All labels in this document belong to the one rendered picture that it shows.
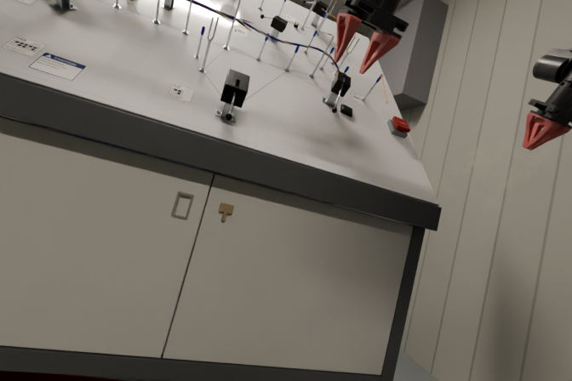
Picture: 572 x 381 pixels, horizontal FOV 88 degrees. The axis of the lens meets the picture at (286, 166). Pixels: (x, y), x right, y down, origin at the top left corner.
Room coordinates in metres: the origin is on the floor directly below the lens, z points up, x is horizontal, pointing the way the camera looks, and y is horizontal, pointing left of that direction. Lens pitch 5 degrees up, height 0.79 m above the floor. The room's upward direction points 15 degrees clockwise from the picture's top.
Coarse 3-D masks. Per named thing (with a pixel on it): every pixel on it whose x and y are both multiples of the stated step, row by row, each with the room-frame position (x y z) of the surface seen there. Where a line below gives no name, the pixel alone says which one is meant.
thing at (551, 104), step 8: (560, 88) 0.61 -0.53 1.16; (568, 88) 0.59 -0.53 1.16; (552, 96) 0.62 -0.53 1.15; (560, 96) 0.60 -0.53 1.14; (568, 96) 0.59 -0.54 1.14; (528, 104) 0.64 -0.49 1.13; (536, 104) 0.63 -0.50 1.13; (544, 104) 0.61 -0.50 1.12; (552, 104) 0.61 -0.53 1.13; (560, 104) 0.60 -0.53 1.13; (568, 104) 0.60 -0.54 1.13; (568, 112) 0.60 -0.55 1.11
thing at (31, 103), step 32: (0, 96) 0.50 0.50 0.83; (32, 96) 0.51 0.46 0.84; (64, 96) 0.52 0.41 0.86; (64, 128) 0.53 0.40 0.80; (96, 128) 0.54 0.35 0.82; (128, 128) 0.56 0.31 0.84; (160, 128) 0.57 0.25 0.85; (192, 160) 0.59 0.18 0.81; (224, 160) 0.61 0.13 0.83; (256, 160) 0.63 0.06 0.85; (320, 192) 0.68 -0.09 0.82; (352, 192) 0.70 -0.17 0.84; (384, 192) 0.73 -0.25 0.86; (416, 224) 0.76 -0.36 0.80
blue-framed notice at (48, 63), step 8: (40, 56) 0.55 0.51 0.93; (48, 56) 0.56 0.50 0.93; (56, 56) 0.57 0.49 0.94; (32, 64) 0.54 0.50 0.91; (40, 64) 0.54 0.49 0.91; (48, 64) 0.55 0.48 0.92; (56, 64) 0.56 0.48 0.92; (64, 64) 0.57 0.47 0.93; (72, 64) 0.57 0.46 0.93; (80, 64) 0.58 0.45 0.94; (48, 72) 0.54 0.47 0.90; (56, 72) 0.55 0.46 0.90; (64, 72) 0.55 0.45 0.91; (72, 72) 0.56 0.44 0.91; (80, 72) 0.57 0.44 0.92; (72, 80) 0.55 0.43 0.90
